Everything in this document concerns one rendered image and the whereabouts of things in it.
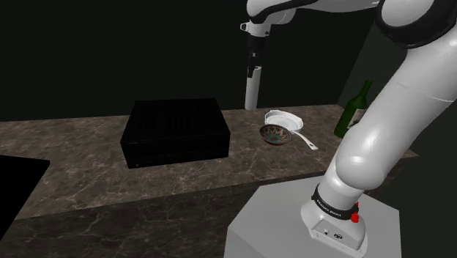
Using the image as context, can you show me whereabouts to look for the tall white cylinder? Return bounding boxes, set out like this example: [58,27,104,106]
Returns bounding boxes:
[244,64,263,111]

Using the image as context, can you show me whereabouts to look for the white frying pan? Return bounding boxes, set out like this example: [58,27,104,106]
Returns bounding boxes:
[264,109,319,151]

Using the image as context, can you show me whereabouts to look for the patterned brown bowl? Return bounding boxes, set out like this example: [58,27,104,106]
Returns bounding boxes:
[259,123,294,147]

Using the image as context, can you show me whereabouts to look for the green wine bottle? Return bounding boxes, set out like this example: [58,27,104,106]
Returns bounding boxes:
[333,79,374,139]

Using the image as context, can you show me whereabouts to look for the black box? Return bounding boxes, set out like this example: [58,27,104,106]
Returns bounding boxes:
[119,97,231,169]

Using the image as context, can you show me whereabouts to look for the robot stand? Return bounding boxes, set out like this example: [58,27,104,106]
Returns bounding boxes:
[223,174,403,258]

